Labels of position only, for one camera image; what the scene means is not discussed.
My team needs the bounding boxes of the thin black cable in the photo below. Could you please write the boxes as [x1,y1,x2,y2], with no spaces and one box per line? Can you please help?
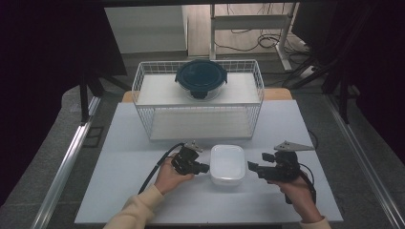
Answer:
[307,128,320,151]

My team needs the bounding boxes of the white power strip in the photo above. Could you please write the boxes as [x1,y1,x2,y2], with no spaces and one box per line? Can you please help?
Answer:
[297,64,317,79]

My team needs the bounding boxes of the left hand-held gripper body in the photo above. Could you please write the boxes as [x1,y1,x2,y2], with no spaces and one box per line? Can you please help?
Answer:
[170,140,204,177]

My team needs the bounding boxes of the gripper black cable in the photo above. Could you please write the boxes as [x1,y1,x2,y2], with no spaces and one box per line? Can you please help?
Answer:
[285,162,318,205]
[138,141,186,196]

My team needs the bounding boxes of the white metal desk frame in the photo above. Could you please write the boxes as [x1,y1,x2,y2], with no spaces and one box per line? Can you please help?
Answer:
[208,2,301,72]

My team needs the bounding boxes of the black stand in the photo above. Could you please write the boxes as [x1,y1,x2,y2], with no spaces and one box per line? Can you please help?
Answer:
[286,55,361,126]
[77,63,132,126]

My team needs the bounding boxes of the person's right hand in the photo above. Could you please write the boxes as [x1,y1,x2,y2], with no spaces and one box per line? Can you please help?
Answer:
[267,172,323,224]

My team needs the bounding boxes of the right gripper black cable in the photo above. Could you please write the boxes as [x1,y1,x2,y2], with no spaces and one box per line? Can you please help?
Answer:
[285,162,318,205]

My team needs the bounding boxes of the person's left hand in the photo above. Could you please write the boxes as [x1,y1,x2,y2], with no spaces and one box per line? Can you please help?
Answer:
[154,152,196,197]

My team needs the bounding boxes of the aluminium rail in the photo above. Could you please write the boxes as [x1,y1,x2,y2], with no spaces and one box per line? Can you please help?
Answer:
[30,94,102,229]
[324,93,405,229]

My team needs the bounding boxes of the dark blue round lidded container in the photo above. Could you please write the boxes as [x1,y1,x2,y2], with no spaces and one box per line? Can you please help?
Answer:
[174,58,229,102]

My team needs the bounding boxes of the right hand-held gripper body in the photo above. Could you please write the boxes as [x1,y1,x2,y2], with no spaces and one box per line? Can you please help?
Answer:
[255,139,316,183]

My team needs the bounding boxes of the wooden board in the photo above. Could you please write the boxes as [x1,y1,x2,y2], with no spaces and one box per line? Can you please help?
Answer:
[121,88,293,104]

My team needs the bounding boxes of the grey cabinet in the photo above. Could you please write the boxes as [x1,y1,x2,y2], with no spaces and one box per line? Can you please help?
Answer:
[103,5,189,54]

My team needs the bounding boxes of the white square container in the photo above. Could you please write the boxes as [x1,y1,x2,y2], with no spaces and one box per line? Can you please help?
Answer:
[208,143,247,187]

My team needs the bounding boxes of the black floor cables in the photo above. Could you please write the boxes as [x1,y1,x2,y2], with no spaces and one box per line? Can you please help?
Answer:
[213,3,311,53]

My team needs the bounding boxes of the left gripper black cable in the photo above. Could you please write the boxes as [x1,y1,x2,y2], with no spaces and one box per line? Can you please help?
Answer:
[138,141,186,196]

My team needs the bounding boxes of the white wire rack shelf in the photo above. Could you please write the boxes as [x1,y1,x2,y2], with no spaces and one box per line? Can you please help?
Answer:
[131,59,266,142]

